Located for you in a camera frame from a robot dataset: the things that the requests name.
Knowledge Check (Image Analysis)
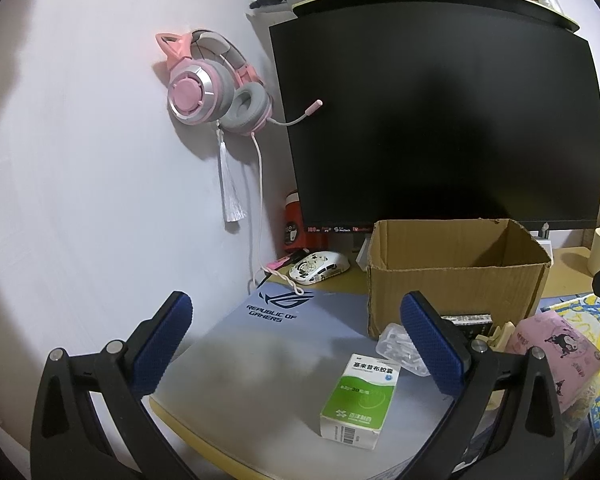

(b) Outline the black computer monitor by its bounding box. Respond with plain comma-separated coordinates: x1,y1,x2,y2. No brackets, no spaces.
270,2,600,230

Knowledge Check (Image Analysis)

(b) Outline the black card box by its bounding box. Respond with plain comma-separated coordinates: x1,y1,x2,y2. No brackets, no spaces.
442,313,493,339

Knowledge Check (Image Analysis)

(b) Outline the clear plastic case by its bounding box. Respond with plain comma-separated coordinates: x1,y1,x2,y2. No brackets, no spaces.
376,323,429,377

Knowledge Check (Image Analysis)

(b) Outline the white tassel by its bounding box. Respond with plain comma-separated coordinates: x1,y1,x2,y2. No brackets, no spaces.
215,128,246,223

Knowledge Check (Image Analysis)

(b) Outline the white headset cable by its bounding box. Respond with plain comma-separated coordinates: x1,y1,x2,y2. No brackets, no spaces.
248,131,266,286

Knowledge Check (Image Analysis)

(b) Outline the cream hair claw clip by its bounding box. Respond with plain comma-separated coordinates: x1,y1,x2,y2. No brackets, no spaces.
476,322,516,352

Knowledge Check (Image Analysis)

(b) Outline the pink Kuromi tissue pack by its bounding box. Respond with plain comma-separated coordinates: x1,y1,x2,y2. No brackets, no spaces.
505,311,600,413

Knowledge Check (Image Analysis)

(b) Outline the red black can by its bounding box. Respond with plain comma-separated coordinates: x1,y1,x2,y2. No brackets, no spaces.
284,191,308,252

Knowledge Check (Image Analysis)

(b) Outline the pink cat ear headset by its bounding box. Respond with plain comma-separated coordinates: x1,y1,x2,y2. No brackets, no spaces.
154,28,324,137

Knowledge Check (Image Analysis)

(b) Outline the green white medicine box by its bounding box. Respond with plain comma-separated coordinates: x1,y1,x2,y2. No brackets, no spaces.
320,353,400,450

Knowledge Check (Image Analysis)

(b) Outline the brown cardboard box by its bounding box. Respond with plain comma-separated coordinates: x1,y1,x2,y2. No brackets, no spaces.
367,219,552,338

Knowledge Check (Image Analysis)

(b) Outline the white patterned computer mouse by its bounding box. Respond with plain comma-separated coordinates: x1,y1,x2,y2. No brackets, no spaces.
288,250,350,285

